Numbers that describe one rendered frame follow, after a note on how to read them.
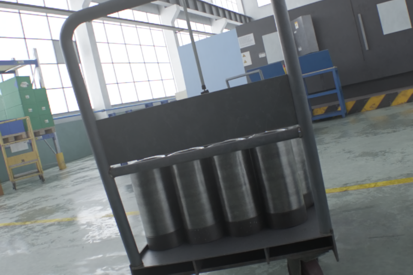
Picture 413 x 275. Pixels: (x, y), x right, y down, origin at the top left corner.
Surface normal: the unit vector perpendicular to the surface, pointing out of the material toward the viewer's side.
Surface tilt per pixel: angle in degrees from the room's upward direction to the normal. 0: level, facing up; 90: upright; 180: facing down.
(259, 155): 90
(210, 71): 86
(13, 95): 90
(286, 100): 98
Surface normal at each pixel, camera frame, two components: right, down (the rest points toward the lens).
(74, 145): 0.88, -0.18
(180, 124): -0.11, 0.22
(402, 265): -0.23, -0.97
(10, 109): -0.40, 0.15
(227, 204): -0.60, 0.19
